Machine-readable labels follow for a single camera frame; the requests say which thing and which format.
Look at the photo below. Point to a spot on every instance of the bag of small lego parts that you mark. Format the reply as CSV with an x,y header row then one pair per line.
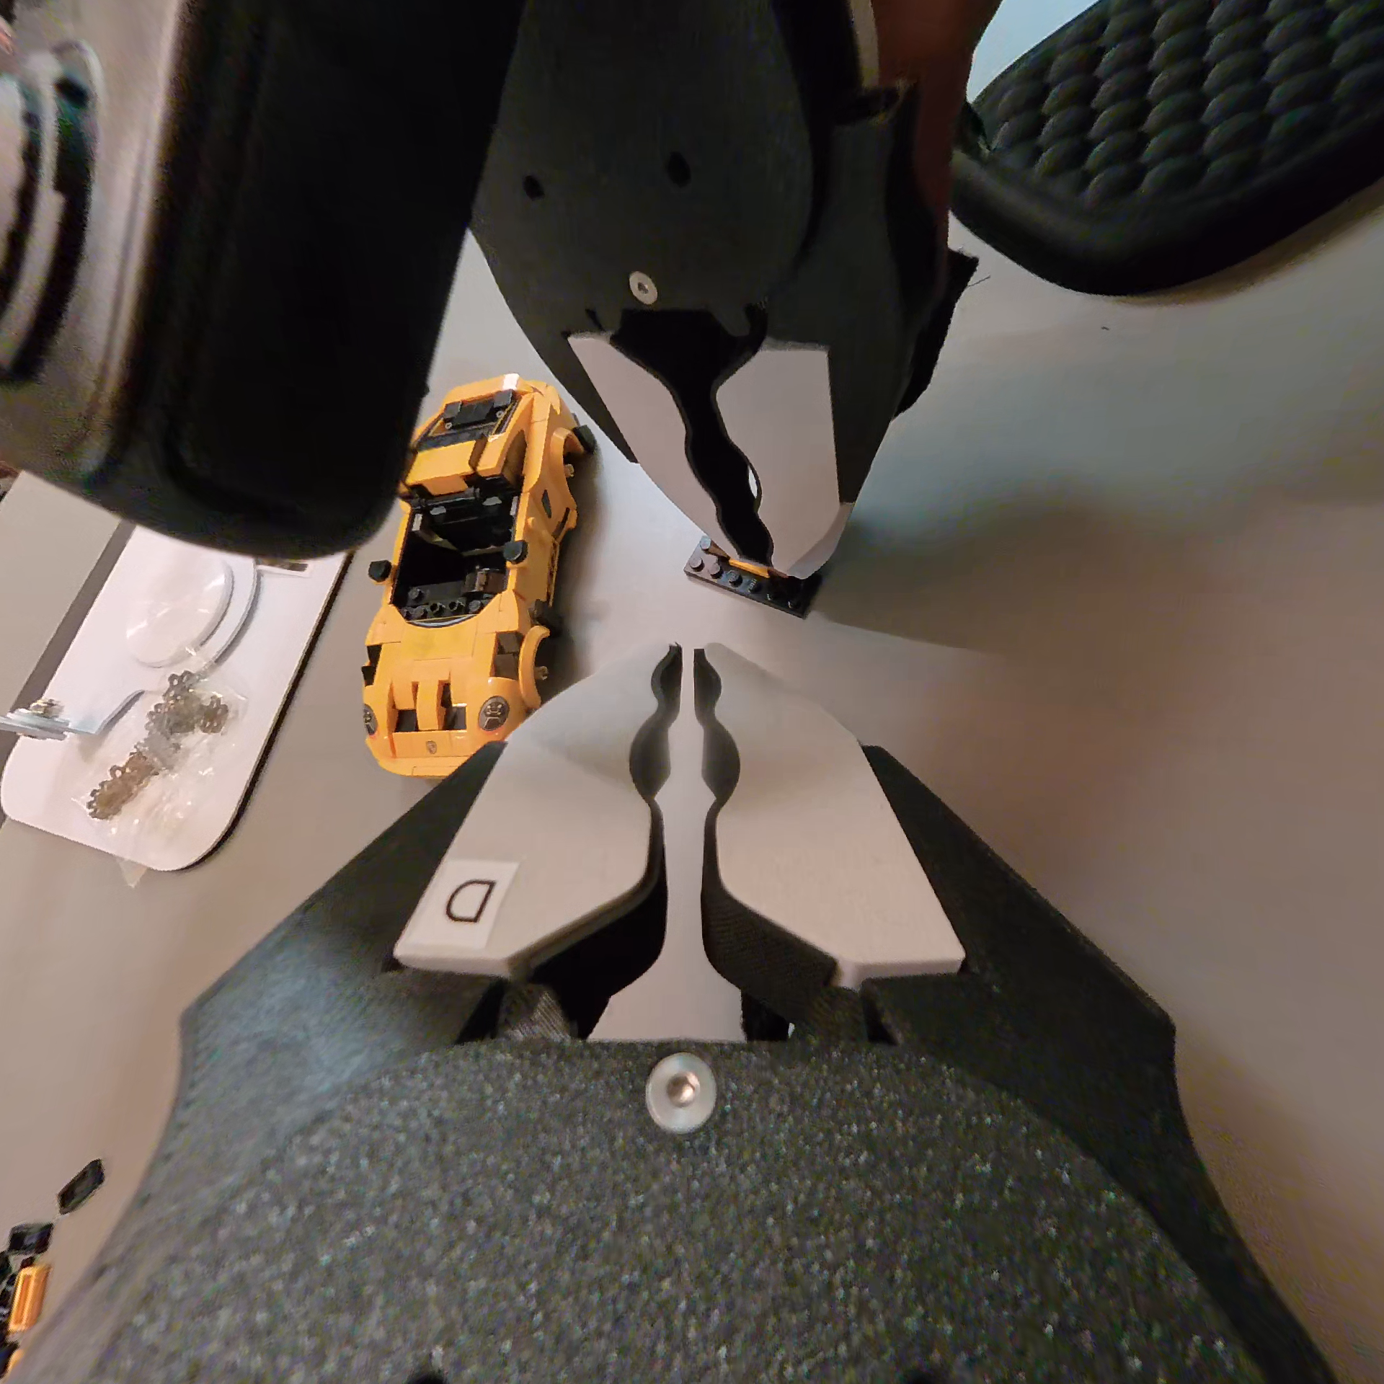
x,y
162,746

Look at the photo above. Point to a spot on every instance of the small black brick pieces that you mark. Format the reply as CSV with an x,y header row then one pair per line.
x,y
28,1298

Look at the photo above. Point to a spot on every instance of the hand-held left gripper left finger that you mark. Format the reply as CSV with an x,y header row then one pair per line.
x,y
562,833

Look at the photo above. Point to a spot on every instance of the black yellow lego plate assembly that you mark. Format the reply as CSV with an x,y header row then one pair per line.
x,y
757,590

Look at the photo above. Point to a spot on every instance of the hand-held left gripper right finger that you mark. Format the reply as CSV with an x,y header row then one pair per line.
x,y
822,844

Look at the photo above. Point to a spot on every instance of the round clear lens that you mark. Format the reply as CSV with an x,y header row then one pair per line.
x,y
183,616

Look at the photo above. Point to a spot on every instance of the yellow lego car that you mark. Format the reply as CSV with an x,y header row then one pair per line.
x,y
476,649

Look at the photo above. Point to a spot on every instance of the person's right forearm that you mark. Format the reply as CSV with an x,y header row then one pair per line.
x,y
1190,130

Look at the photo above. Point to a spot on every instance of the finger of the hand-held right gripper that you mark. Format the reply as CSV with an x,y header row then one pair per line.
x,y
633,412
795,455

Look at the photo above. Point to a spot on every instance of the clear stand rod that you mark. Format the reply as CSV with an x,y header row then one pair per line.
x,y
54,723

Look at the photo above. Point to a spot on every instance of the person's right hand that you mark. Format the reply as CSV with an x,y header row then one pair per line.
x,y
939,66

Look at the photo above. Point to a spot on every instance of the white stand base board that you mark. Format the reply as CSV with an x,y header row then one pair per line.
x,y
281,671

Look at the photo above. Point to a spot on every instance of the small black lego piece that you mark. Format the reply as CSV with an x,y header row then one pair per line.
x,y
79,1187

